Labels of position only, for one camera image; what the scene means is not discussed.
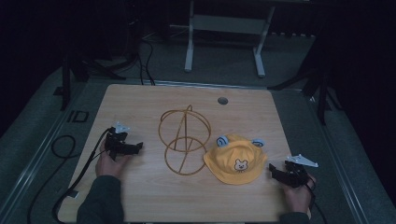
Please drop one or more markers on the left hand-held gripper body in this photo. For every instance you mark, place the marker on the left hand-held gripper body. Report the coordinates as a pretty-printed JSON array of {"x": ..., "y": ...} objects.
[{"x": 115, "y": 140}]

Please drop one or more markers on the person's right hand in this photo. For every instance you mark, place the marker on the person's right hand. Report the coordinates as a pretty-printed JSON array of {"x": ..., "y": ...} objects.
[{"x": 298, "y": 196}]

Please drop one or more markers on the white metal table frame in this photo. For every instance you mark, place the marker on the white metal table frame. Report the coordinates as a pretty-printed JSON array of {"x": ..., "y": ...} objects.
[{"x": 227, "y": 24}]

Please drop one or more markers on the yellow bear hat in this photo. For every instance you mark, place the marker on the yellow bear hat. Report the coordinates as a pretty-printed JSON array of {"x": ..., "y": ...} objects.
[{"x": 235, "y": 159}]

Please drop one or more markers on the person's left hand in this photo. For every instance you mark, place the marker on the person's left hand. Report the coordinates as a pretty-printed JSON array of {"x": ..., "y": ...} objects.
[{"x": 109, "y": 165}]

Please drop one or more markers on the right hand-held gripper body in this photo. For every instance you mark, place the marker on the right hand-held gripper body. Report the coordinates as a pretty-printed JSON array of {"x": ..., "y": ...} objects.
[{"x": 297, "y": 171}]

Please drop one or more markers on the black metal stand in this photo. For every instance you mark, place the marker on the black metal stand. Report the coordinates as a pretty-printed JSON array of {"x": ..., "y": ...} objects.
[
  {"x": 65, "y": 81},
  {"x": 322, "y": 100}
]

